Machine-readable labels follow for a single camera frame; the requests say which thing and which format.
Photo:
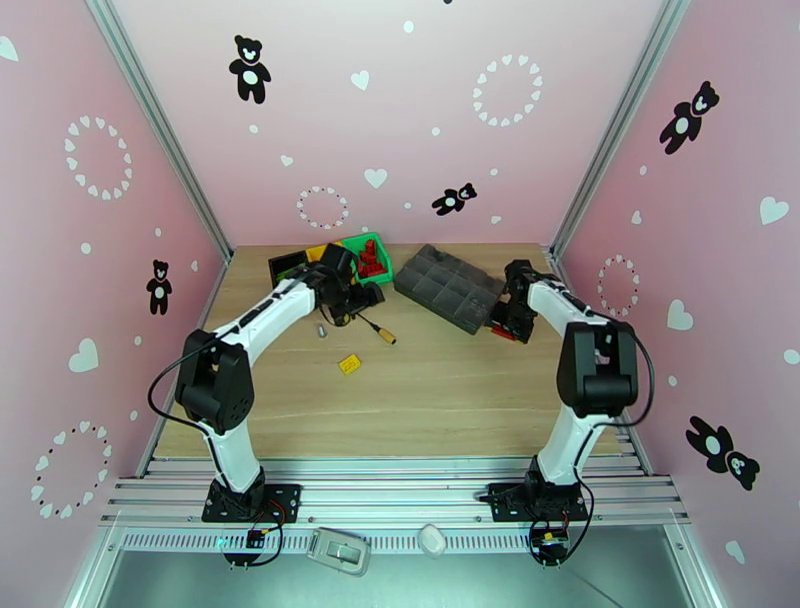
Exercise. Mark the yellow lego brick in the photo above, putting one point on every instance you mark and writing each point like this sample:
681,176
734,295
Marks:
350,364

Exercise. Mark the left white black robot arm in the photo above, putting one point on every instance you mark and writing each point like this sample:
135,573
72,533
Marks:
269,309

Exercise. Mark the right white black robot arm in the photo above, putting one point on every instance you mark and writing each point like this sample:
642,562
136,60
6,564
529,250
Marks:
562,303

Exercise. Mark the green plastic bin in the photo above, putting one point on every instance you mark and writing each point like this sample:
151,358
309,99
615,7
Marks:
378,279

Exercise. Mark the yellow plastic bin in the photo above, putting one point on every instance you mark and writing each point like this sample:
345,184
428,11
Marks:
315,253

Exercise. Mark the black plastic bin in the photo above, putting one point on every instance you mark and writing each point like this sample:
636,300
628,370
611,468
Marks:
290,259

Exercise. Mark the grey compartment organizer tray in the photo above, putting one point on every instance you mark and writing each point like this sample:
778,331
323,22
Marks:
437,281

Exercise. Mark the small black connector board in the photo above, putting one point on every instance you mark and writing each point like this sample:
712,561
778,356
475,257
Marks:
254,539
550,542

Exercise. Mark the white earbud case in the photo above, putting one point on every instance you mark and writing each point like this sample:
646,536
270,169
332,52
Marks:
432,540

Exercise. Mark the perforated metal strip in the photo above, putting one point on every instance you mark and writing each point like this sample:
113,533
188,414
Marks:
394,542

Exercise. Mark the clear plastic box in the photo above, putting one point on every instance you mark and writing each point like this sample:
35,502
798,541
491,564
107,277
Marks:
337,551

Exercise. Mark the grey metal bottom panel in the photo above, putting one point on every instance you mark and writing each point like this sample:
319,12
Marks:
469,584

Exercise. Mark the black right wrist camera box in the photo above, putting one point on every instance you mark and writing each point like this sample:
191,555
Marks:
500,310

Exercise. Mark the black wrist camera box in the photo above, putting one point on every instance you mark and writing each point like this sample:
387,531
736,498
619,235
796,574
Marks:
500,310
374,294

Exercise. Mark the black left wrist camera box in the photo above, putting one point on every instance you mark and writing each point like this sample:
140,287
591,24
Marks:
374,294

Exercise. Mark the aluminium side rail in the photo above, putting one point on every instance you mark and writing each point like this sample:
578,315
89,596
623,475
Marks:
625,444
201,325

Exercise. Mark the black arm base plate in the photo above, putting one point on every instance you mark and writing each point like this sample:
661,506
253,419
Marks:
287,500
500,500

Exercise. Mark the aluminium front rail platform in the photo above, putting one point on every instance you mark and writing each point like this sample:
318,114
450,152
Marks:
400,494

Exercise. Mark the aluminium frame post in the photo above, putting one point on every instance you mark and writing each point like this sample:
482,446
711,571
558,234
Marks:
617,125
162,125

